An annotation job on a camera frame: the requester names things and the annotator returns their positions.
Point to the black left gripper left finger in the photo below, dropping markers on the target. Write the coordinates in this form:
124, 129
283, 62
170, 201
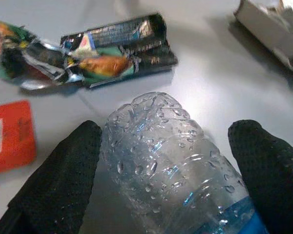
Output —
56, 185

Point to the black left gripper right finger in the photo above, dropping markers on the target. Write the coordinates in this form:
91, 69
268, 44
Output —
271, 182

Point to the red packet with white label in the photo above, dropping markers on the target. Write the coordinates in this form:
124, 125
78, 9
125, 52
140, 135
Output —
12, 136

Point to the clear water bottle blue label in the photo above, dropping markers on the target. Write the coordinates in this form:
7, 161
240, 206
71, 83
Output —
161, 158

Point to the black colourful snack wrapper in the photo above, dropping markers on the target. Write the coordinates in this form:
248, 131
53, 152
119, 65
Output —
117, 48

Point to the white torn carton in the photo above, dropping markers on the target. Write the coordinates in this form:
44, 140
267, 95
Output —
266, 29

